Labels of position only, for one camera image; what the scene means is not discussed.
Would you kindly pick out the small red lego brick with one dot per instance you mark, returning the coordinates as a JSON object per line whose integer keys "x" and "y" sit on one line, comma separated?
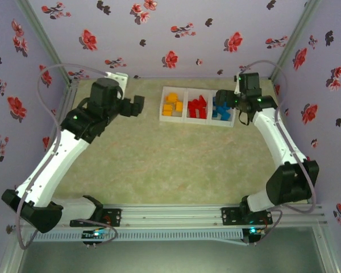
{"x": 193, "y": 114}

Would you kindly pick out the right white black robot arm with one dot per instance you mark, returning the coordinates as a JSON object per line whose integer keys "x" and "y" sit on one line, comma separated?
{"x": 275, "y": 136}

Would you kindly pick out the white plastic bin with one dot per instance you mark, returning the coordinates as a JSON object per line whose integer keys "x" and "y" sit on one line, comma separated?
{"x": 197, "y": 121}
{"x": 172, "y": 119}
{"x": 223, "y": 123}

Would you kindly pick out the small electronics board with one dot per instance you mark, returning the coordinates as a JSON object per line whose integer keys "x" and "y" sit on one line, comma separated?
{"x": 95, "y": 234}
{"x": 254, "y": 232}

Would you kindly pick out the grey metal panel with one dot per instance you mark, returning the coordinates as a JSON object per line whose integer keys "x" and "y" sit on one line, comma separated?
{"x": 170, "y": 258}

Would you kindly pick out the aluminium corner post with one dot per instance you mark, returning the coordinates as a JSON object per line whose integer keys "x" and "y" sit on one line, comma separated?
{"x": 47, "y": 42}
{"x": 292, "y": 42}

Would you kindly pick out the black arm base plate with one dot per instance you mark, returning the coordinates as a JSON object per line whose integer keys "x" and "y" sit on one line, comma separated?
{"x": 228, "y": 216}
{"x": 115, "y": 217}

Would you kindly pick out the aluminium mounting rail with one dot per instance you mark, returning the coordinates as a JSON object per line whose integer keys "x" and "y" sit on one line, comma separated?
{"x": 170, "y": 216}

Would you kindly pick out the aluminium lower frame bar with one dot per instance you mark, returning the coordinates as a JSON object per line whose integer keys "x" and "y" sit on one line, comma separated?
{"x": 11, "y": 256}
{"x": 331, "y": 256}

